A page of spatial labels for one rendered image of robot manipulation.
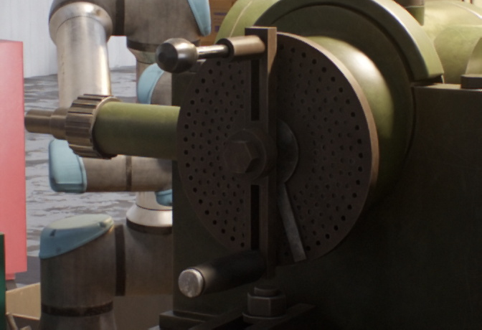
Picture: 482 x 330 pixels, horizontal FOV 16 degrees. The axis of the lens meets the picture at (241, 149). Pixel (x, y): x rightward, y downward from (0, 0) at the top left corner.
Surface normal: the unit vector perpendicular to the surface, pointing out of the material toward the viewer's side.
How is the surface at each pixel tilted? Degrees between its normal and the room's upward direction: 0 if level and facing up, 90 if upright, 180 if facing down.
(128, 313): 90
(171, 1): 92
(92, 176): 105
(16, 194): 90
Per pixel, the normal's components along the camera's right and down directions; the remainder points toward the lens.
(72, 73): -0.40, -0.67
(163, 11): 0.13, 0.27
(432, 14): 0.34, -0.87
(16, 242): 0.60, 0.11
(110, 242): 0.11, -0.55
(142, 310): -0.57, 0.11
